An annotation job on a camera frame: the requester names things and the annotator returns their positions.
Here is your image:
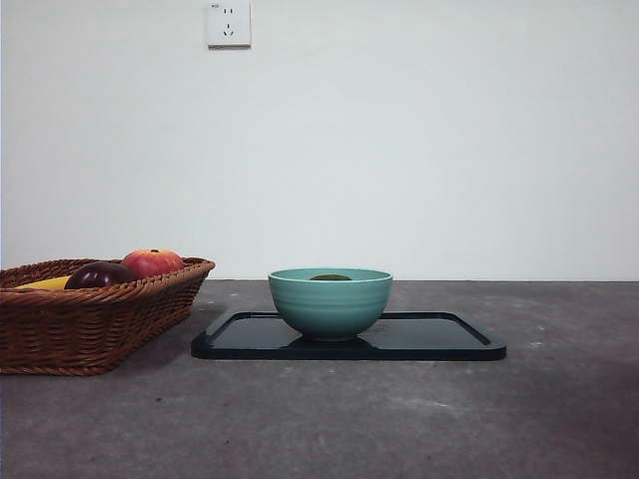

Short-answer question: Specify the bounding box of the teal ribbed bowl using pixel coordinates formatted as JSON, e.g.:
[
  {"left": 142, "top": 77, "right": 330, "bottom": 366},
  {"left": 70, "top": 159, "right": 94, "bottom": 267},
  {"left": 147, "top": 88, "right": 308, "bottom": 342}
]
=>
[{"left": 268, "top": 267, "right": 395, "bottom": 343}]

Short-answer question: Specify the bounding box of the dark rectangular tray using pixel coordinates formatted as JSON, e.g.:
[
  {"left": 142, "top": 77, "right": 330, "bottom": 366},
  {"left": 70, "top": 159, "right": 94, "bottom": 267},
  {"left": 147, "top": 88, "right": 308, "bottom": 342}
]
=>
[{"left": 190, "top": 310, "right": 509, "bottom": 362}]

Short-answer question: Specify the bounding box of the red apple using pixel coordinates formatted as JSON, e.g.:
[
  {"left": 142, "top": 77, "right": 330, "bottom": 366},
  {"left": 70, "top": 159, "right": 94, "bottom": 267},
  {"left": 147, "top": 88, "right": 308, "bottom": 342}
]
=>
[{"left": 120, "top": 247, "right": 186, "bottom": 276}]

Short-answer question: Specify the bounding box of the dark purple plum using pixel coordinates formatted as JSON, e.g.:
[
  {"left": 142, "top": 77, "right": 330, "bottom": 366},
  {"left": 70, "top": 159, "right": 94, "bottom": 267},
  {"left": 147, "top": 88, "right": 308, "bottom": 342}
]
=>
[{"left": 63, "top": 259, "right": 137, "bottom": 290}]

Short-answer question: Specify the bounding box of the brown wicker basket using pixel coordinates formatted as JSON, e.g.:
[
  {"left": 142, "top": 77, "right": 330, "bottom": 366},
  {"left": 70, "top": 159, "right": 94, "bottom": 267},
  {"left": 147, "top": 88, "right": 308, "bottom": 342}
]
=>
[{"left": 0, "top": 256, "right": 216, "bottom": 376}]

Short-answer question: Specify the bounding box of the yellow banana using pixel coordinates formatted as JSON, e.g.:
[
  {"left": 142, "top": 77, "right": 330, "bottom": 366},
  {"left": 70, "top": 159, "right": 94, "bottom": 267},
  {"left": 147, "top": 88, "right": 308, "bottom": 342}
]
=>
[{"left": 12, "top": 274, "right": 71, "bottom": 291}]

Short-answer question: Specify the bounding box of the white wall socket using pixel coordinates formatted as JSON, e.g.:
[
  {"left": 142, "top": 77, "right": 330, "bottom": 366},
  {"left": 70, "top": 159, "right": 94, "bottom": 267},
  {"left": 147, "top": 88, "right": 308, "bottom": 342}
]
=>
[{"left": 207, "top": 0, "right": 252, "bottom": 50}]

